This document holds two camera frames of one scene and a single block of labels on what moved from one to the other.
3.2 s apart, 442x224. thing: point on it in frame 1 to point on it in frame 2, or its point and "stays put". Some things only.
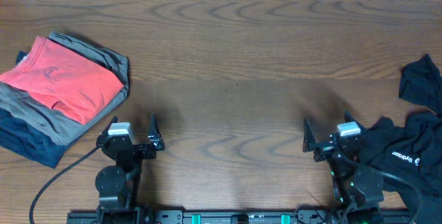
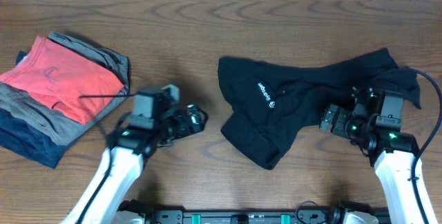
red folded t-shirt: (72, 85) stays put
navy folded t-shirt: (23, 137) stays put
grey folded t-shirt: (55, 125) stays put
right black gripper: (325, 149) to (343, 115)
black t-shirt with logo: (409, 156) to (266, 102)
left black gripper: (155, 138) to (183, 129)
